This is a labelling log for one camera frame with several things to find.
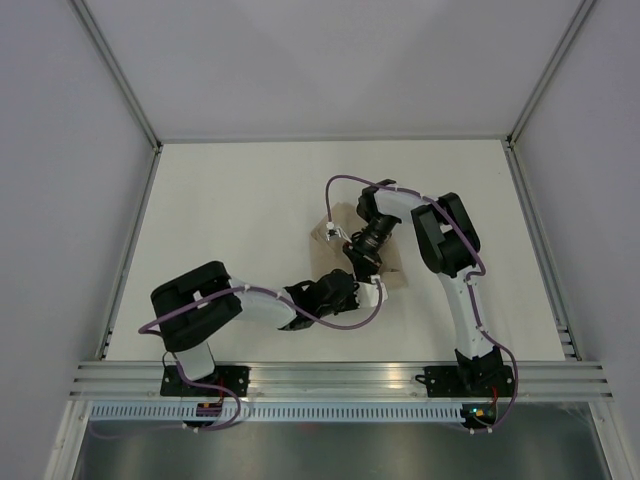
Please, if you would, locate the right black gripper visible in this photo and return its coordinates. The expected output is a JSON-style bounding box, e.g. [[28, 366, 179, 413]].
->
[[342, 213, 398, 281]]

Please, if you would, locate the beige cloth napkin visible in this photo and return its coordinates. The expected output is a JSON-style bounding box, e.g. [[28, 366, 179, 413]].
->
[[309, 202, 409, 290]]

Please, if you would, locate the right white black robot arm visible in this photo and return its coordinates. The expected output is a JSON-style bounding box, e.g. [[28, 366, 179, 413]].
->
[[343, 180, 518, 398]]

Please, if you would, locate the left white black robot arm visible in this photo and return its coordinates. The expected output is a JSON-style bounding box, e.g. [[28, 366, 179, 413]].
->
[[150, 261, 361, 396]]

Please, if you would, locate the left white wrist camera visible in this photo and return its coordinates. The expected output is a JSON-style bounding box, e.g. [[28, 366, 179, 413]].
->
[[355, 275, 388, 309]]

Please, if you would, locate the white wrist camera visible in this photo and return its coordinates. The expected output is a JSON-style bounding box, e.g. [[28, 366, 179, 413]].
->
[[325, 221, 349, 242], [355, 275, 388, 309]]

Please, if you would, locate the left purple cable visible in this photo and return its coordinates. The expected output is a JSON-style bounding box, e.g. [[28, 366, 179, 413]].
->
[[89, 279, 387, 441]]

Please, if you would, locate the purple cable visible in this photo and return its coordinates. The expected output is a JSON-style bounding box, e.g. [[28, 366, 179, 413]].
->
[[323, 174, 519, 431], [89, 279, 387, 441]]

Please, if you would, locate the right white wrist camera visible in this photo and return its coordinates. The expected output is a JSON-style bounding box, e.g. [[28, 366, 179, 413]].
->
[[325, 221, 349, 242]]

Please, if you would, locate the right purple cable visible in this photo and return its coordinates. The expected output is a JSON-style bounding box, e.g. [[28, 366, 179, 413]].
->
[[323, 174, 519, 431]]

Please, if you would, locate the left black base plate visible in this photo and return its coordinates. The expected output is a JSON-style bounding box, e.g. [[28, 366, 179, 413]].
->
[[160, 365, 250, 398]]

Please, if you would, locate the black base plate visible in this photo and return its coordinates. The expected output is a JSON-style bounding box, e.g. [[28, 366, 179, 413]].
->
[[160, 365, 250, 398], [414, 366, 516, 399]]

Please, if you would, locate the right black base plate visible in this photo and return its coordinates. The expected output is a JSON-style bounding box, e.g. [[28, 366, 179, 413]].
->
[[414, 366, 516, 399]]

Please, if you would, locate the aluminium mounting rail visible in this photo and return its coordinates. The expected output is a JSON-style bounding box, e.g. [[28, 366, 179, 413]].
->
[[68, 361, 613, 402]]

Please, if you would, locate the white slotted cable duct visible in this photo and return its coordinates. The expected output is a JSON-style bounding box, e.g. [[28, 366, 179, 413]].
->
[[90, 401, 463, 423]]

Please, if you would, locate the right aluminium frame post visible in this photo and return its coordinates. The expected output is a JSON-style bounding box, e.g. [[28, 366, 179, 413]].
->
[[505, 0, 599, 149]]

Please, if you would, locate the aluminium frame post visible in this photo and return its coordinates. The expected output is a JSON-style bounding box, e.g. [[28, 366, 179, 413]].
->
[[505, 0, 599, 149], [68, 0, 162, 152]]

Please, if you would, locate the left aluminium frame post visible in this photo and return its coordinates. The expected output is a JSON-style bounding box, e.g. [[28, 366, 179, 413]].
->
[[68, 0, 162, 152]]

